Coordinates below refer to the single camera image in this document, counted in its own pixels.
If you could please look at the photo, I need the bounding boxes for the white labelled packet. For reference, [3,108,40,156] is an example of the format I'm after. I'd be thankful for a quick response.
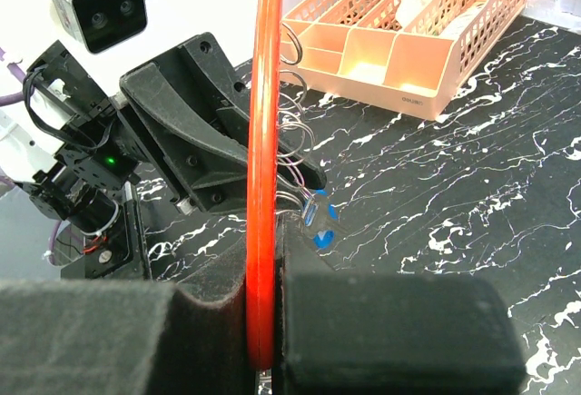
[439,2,485,39]

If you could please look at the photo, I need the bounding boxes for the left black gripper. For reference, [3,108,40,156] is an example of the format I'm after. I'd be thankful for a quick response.
[108,31,328,214]

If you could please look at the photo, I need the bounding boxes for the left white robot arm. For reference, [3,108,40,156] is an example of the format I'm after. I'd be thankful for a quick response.
[1,33,251,280]

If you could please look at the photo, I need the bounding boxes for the orange plastic desk organizer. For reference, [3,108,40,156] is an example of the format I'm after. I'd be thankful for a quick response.
[283,0,526,120]

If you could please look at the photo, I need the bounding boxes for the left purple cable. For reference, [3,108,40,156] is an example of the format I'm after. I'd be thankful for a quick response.
[0,47,64,264]

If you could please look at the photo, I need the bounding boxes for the blue key tag with key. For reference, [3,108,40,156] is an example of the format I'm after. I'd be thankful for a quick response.
[300,190,339,250]

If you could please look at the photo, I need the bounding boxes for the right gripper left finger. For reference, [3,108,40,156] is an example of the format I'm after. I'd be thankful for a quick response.
[1,243,254,394]

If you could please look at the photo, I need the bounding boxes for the white and red keyring holder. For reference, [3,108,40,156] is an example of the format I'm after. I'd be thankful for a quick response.
[245,0,282,371]

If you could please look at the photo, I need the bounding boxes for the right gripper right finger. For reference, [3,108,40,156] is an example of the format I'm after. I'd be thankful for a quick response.
[271,214,526,394]

